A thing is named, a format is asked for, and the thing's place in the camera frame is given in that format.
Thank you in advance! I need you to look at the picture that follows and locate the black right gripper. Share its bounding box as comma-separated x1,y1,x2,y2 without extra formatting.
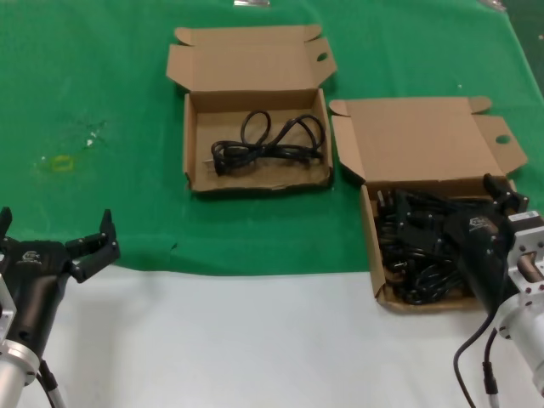
392,173,531,316

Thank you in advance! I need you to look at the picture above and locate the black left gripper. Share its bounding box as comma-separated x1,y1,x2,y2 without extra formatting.
0,207,122,358

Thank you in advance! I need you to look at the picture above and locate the black power cable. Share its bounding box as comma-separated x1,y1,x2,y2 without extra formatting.
203,110,328,178

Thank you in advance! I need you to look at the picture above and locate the cardboard box with torn edge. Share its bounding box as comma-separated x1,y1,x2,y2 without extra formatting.
165,23,339,197

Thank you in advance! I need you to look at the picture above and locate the green table cloth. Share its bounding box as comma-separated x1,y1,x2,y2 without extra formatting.
0,0,544,278

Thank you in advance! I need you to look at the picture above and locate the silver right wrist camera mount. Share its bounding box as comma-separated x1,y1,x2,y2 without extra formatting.
507,210,544,308

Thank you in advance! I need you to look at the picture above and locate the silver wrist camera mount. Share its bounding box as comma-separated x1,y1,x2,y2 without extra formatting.
0,271,19,342
507,210,544,308

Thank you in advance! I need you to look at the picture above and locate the pile of black power cables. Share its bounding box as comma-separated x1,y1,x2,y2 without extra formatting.
376,189,490,305

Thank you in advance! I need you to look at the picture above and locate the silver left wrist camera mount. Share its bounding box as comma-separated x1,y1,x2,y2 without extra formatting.
0,271,19,342

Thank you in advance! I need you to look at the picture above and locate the cardboard box with cable pile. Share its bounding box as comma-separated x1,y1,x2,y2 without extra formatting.
329,96,530,316

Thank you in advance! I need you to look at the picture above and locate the plain black right arm cable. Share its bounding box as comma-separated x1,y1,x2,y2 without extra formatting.
452,312,496,408

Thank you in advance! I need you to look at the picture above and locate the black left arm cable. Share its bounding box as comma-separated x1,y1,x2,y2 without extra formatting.
37,359,67,408

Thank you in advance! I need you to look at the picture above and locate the right arm cable with connector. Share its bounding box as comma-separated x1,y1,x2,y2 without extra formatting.
481,327,503,408

